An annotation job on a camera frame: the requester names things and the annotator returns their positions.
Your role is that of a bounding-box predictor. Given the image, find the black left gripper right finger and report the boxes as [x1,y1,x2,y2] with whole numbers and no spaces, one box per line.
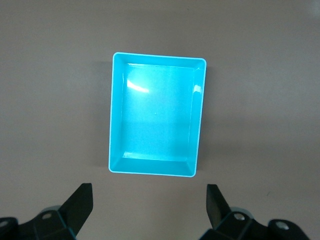
[199,183,307,240]

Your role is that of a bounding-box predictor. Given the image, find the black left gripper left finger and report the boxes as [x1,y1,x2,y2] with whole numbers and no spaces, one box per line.
[0,183,94,240]

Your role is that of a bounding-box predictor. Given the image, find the blue plastic box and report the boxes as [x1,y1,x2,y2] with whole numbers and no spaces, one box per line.
[107,51,208,178]

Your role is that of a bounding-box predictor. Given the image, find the large table cover mat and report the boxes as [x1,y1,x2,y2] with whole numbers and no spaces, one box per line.
[0,0,320,240]

